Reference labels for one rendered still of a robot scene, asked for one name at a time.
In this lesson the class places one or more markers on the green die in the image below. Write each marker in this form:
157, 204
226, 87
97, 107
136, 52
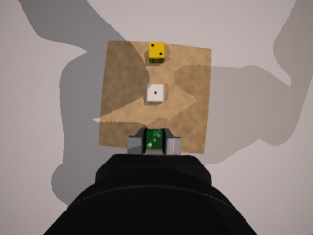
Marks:
154, 138

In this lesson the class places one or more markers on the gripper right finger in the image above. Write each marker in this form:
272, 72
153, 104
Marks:
173, 144

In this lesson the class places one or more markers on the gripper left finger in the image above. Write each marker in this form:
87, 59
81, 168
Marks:
137, 144

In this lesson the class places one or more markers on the white die with black pips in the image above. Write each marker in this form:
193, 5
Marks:
155, 93

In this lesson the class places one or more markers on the tan square mat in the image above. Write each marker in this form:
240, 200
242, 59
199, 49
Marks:
186, 74

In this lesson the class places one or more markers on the yellow die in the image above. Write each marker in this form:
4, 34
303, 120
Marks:
156, 52

